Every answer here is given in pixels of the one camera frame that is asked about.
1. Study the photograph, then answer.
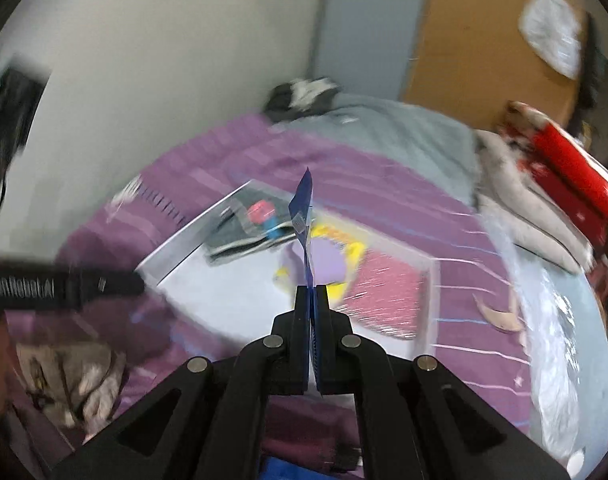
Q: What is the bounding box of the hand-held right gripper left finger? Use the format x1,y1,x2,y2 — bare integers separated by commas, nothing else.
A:
49,284,315,480

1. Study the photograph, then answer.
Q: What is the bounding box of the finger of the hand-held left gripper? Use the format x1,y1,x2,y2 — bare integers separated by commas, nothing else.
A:
101,271,146,301
49,284,315,480

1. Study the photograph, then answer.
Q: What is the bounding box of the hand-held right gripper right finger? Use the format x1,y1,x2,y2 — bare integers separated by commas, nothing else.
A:
311,284,569,480

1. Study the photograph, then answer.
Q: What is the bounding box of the purple sponge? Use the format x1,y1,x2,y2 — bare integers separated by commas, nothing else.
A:
304,237,355,286

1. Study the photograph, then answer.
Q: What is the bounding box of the pink sparkly scrub cloth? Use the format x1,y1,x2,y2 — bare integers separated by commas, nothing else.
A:
344,250,427,341

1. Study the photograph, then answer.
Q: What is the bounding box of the white cardboard box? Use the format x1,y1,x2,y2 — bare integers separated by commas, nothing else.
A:
136,177,442,391

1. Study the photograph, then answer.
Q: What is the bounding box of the beige plaid bear pouch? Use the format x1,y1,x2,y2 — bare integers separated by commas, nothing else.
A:
16,342,130,428

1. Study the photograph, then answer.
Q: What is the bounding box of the green plaid pouch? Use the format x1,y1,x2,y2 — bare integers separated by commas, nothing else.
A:
204,197,305,263

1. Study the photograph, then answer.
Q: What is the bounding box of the blue packet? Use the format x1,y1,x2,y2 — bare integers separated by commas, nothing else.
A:
288,166,319,291

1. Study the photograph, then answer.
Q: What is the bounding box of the purple striped bedsheet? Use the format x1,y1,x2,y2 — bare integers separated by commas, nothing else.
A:
4,110,534,461

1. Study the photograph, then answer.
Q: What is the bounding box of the peach cloth piece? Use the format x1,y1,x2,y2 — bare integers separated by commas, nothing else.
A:
474,290,527,333

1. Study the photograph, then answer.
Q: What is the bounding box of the black object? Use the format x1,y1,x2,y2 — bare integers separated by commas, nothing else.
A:
0,67,50,221

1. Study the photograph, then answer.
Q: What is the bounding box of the grey blanket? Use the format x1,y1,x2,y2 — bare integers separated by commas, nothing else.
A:
274,92,482,206

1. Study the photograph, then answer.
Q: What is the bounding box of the beige quilt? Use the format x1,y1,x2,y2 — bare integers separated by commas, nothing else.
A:
474,130,597,273

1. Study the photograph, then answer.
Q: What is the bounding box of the black and white cloth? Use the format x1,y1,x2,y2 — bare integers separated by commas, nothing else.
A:
264,77,342,121

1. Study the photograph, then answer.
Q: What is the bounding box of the plastic table cover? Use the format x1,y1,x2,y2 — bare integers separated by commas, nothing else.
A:
484,200,608,461

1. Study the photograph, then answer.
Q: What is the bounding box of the grey panel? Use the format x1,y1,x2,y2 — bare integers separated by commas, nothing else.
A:
311,0,432,101

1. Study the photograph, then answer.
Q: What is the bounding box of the brown wooden board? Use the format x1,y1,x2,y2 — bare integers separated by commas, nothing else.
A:
404,0,589,131

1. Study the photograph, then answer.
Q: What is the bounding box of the white woven fan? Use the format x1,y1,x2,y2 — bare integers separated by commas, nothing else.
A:
518,0,582,78

